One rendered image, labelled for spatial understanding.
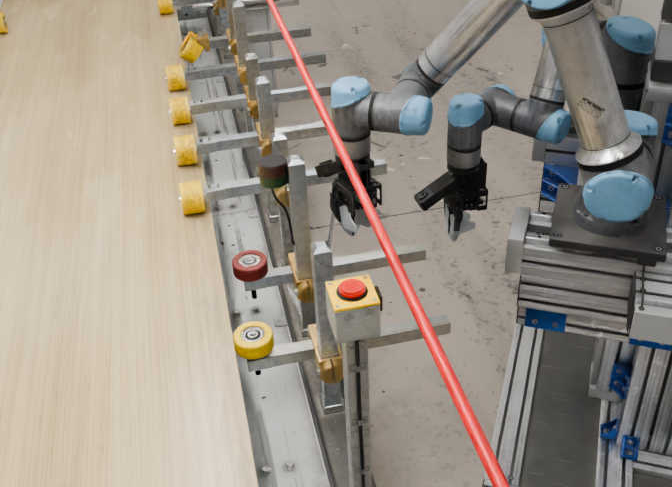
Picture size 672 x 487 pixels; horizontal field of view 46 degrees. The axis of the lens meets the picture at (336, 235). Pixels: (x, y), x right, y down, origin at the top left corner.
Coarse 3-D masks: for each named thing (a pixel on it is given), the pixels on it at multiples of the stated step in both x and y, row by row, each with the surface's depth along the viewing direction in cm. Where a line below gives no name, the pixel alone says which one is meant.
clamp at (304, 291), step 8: (288, 256) 187; (296, 272) 182; (296, 280) 179; (304, 280) 179; (312, 280) 179; (296, 288) 180; (304, 288) 178; (312, 288) 178; (304, 296) 179; (312, 296) 179
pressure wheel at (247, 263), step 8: (240, 256) 182; (248, 256) 182; (256, 256) 182; (264, 256) 181; (232, 264) 180; (240, 264) 179; (248, 264) 180; (256, 264) 179; (264, 264) 179; (240, 272) 178; (248, 272) 178; (256, 272) 178; (264, 272) 180; (240, 280) 180; (248, 280) 179; (256, 280) 179; (256, 296) 186
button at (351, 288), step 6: (342, 282) 120; (348, 282) 120; (354, 282) 120; (360, 282) 120; (342, 288) 119; (348, 288) 119; (354, 288) 119; (360, 288) 119; (342, 294) 119; (348, 294) 118; (354, 294) 118; (360, 294) 118
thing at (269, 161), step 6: (264, 156) 165; (270, 156) 164; (276, 156) 164; (282, 156) 164; (264, 162) 163; (270, 162) 162; (276, 162) 162; (282, 162) 162; (288, 186) 166; (288, 192) 168; (276, 198) 168; (282, 204) 169; (288, 216) 171; (288, 222) 172
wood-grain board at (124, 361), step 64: (64, 0) 339; (128, 0) 335; (0, 64) 284; (64, 64) 281; (128, 64) 278; (0, 128) 242; (64, 128) 240; (128, 128) 238; (192, 128) 236; (0, 192) 211; (64, 192) 210; (128, 192) 208; (0, 256) 187; (64, 256) 186; (128, 256) 185; (192, 256) 184; (0, 320) 168; (64, 320) 167; (128, 320) 166; (192, 320) 165; (0, 384) 152; (64, 384) 152; (128, 384) 151; (192, 384) 150; (0, 448) 139; (64, 448) 139; (128, 448) 138; (192, 448) 138
